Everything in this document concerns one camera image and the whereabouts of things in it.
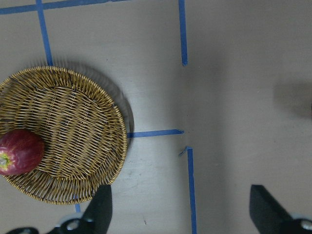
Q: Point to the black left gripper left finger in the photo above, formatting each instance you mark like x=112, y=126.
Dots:
x=94, y=220

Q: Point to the woven wicker basket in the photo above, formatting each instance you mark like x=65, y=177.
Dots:
x=83, y=130

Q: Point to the red apple in basket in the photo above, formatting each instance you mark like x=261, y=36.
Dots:
x=21, y=151

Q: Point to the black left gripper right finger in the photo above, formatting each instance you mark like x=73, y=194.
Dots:
x=269, y=217

